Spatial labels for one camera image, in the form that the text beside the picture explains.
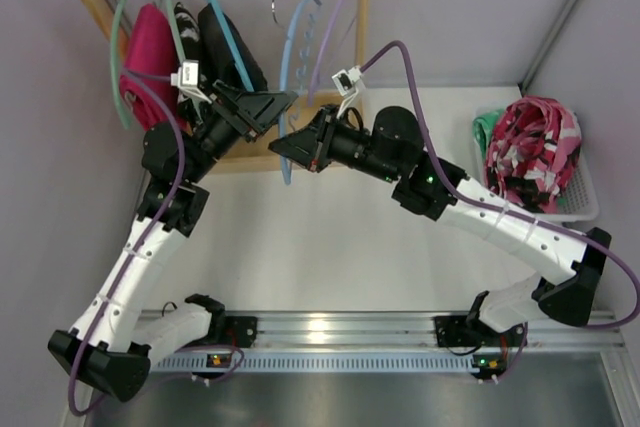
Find pink floral trousers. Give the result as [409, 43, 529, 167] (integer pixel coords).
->
[484, 96, 582, 214]

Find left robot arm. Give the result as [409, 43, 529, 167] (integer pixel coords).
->
[48, 81, 298, 402]

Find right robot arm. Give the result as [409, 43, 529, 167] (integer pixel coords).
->
[269, 105, 611, 336]

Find black trousers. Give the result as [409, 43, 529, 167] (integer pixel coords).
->
[197, 4, 271, 93]

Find pale green hanger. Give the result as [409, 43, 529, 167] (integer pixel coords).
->
[162, 0, 201, 93]

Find lilac hanger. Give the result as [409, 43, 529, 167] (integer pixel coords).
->
[307, 0, 346, 107]

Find black white patterned garment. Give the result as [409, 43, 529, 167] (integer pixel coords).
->
[173, 2, 203, 62]

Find magenta garment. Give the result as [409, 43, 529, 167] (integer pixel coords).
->
[116, 4, 178, 131]

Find green white towel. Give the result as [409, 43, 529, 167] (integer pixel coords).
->
[472, 108, 505, 160]

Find white plastic basket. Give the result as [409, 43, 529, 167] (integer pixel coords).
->
[471, 105, 600, 224]

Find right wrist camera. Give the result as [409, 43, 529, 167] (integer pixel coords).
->
[332, 65, 366, 118]

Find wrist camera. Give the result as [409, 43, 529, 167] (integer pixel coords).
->
[170, 59, 212, 104]
[332, 65, 366, 118]

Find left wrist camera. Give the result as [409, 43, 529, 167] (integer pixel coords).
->
[170, 59, 212, 104]

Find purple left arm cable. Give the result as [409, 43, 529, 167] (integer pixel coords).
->
[67, 69, 246, 417]

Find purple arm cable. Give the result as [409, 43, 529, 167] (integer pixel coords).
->
[67, 69, 246, 417]
[357, 39, 640, 383]

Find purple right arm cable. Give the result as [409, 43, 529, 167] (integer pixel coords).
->
[357, 39, 640, 383]

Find aluminium mounting rail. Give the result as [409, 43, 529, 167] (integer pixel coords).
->
[139, 309, 626, 352]

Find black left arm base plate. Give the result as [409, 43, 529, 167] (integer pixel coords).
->
[210, 314, 258, 349]

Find white slotted cable duct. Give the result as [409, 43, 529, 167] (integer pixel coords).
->
[152, 351, 504, 374]

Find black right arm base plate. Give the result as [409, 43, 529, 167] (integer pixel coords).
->
[433, 315, 524, 350]

